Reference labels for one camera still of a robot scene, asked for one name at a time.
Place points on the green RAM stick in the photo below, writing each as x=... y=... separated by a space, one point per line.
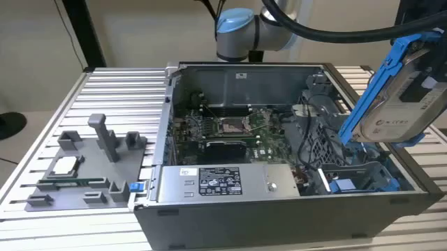
x=70 y=181

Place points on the blue case latch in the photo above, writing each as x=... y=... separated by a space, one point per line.
x=137 y=187

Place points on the grey parts rack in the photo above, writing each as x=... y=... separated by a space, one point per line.
x=94 y=167

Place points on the hard disk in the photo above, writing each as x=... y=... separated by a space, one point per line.
x=391 y=104

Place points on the black round floor object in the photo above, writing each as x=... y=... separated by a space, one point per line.
x=11 y=125

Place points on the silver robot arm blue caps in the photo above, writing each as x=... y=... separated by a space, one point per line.
x=241 y=34

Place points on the black frame post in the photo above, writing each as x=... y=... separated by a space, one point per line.
x=86 y=31

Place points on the disk bay cage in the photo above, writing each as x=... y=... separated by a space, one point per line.
x=357 y=170

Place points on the open black PC case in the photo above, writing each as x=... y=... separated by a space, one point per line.
x=279 y=225

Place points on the blue connector block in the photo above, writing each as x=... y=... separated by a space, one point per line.
x=343 y=185

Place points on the silver CPU chip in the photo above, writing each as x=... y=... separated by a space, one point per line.
x=63 y=166

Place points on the black heat sink block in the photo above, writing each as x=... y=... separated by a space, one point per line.
x=223 y=150

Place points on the CPU socket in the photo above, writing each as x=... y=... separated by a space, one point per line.
x=233 y=125

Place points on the green motherboard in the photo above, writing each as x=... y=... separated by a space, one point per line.
x=266 y=146

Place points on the silver power supply unit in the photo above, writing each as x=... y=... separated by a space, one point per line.
x=227 y=183

